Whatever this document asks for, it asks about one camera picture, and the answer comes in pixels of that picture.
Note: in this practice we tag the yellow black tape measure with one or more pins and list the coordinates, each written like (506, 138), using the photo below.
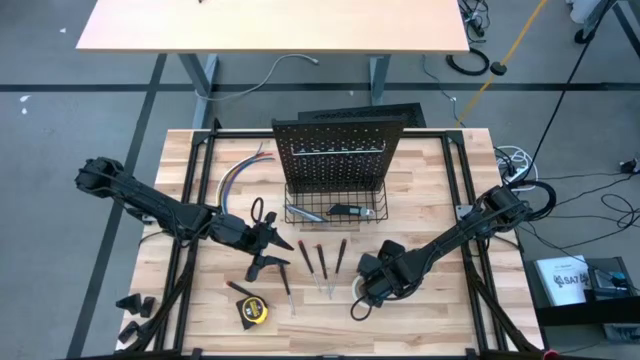
(255, 310)

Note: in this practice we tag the light wood desk top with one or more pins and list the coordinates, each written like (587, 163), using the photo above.
(275, 25)

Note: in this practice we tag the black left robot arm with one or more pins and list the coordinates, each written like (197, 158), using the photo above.
(150, 202)

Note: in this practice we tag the black cart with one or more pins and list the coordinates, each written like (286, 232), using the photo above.
(575, 315)

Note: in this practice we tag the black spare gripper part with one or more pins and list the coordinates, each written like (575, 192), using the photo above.
(129, 332)
(129, 304)
(147, 307)

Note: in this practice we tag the black metal pegboard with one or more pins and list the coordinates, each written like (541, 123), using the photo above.
(340, 170)

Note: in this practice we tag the black folding utility knife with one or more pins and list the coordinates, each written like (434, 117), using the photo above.
(345, 210)

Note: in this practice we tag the red button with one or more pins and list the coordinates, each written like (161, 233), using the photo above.
(550, 355)

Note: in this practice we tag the grey desk leg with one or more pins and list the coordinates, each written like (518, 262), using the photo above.
(200, 90)
(380, 80)

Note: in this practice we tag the metal tool hook rack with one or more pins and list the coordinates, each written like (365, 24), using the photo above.
(340, 151)

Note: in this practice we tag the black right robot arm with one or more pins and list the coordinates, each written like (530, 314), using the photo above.
(450, 240)

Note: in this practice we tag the small black floor device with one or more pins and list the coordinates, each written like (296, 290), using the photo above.
(631, 166)

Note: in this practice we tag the white printed booklet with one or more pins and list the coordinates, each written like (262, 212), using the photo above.
(562, 280)

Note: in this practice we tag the black box with blue device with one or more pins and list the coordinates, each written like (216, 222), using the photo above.
(602, 277)

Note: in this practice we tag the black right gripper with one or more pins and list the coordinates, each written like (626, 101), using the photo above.
(390, 280)

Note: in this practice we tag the black aluminium table frame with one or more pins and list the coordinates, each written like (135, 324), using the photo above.
(240, 134)

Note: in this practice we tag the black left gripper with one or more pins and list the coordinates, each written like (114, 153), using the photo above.
(235, 232)

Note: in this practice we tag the grey utility knife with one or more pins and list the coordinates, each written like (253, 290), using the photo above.
(305, 214)

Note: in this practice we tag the white masking tape roll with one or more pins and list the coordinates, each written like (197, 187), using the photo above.
(356, 287)

